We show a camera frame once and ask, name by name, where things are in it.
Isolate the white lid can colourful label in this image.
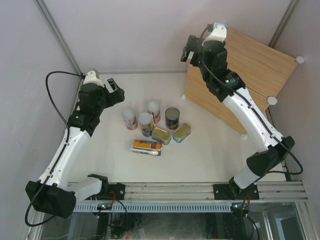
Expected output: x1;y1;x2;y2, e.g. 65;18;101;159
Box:
138;112;154;137

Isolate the rectangular gold tin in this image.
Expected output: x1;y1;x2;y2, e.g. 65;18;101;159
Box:
173;123;191;143
151;127;171;145

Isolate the left rectangular gold tin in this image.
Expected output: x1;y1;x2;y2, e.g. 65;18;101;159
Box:
151;127;171;145

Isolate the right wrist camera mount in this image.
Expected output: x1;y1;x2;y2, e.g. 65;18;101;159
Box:
204;22;227;42

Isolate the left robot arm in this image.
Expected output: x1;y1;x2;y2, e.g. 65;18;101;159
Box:
25;76;125;218

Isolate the slotted cable duct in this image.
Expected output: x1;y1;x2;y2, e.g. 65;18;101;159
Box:
73;202;232;213

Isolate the white lid can red label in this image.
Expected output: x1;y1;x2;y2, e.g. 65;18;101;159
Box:
122;108;138;131

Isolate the tall can with spoon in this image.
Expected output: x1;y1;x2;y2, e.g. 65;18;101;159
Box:
130;140;162;157

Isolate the dark round tin can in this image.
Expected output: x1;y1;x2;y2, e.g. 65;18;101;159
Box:
165;107;180;130

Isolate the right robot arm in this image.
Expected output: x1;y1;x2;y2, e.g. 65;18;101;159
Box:
180;35;295;200

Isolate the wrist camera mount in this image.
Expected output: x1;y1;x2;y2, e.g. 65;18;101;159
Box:
204;22;227;42
83;69;103;86

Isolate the white lid can rear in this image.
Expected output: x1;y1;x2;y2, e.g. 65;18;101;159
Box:
147;100;161;124

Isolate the aluminium mounting rail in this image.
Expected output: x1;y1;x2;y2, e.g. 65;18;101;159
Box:
67;181;308;201

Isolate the right black base bracket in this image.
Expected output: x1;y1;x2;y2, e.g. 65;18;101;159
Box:
213;183;260;200

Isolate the right rectangular gold tin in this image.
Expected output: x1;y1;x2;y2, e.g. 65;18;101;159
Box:
173;123;191;143

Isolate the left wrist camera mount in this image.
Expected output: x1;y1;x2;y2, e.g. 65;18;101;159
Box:
83;69;103;86

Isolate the left black base bracket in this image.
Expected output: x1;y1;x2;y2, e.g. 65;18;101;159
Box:
106;183;126;201

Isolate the wooden cube shelf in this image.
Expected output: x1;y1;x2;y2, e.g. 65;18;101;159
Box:
180;25;298;138

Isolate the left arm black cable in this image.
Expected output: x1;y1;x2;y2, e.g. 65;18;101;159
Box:
24;71;85;227

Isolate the black base bracket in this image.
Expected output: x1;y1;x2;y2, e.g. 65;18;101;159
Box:
106;183;126;201
213;183;260;200

